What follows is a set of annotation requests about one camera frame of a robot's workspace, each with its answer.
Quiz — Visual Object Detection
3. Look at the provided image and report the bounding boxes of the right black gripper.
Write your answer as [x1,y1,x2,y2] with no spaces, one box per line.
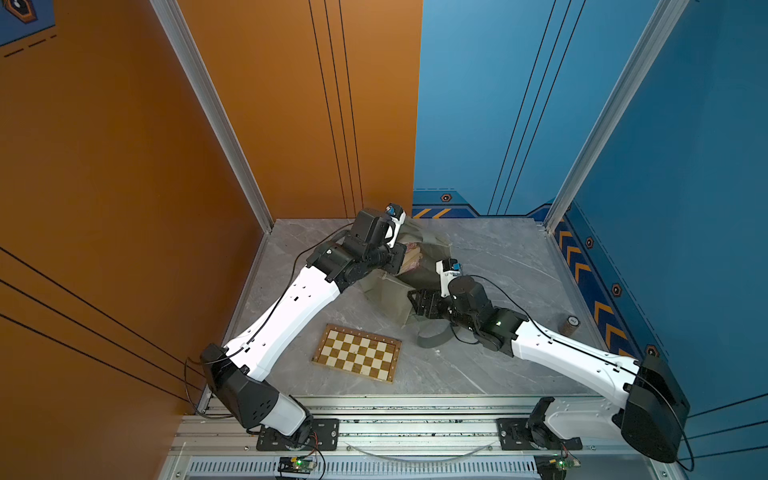
[406,289,479,335]

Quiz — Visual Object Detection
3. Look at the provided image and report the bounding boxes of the olive green tote bag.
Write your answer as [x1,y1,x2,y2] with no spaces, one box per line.
[360,219,454,349]

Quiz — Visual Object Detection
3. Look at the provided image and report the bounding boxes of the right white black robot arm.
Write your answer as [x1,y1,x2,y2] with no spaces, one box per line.
[407,276,690,464]

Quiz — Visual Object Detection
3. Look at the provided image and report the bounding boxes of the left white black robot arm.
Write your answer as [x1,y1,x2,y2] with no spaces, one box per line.
[200,204,407,446]

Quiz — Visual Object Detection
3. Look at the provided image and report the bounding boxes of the wooden chessboard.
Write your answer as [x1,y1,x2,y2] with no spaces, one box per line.
[312,324,402,384]

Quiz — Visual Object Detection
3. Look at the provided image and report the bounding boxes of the right green circuit board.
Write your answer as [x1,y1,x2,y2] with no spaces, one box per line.
[535,456,581,480]

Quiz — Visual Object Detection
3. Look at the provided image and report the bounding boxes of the green circuit board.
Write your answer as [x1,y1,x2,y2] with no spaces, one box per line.
[535,456,581,480]
[277,457,318,477]

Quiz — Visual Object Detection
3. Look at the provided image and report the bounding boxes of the left green circuit board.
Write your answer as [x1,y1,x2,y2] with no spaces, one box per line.
[277,457,318,477]

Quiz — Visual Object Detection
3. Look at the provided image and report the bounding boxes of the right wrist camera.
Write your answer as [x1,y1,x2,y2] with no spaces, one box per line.
[436,258,462,297]

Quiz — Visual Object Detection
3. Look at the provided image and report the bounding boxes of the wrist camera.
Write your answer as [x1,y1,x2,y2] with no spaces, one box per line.
[385,203,407,248]
[436,258,462,297]

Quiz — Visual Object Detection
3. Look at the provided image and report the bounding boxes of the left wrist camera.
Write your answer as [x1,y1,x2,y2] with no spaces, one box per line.
[385,203,407,248]

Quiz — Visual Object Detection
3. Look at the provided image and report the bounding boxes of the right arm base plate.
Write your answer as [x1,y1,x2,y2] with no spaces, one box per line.
[496,418,583,451]

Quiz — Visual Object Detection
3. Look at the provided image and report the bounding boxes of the aluminium front rail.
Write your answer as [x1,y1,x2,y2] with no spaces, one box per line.
[157,394,689,480]

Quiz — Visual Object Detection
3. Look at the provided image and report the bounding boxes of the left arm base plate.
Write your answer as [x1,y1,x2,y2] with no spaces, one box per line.
[256,418,340,452]

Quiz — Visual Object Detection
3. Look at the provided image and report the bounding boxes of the left aluminium frame post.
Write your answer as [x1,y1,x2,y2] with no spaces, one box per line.
[150,0,274,234]

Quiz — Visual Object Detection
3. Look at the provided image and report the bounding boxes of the aluminium frame post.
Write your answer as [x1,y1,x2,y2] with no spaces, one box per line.
[150,0,274,234]
[543,0,689,235]

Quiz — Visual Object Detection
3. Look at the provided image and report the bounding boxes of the right aluminium frame post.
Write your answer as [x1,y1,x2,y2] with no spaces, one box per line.
[543,0,689,235]

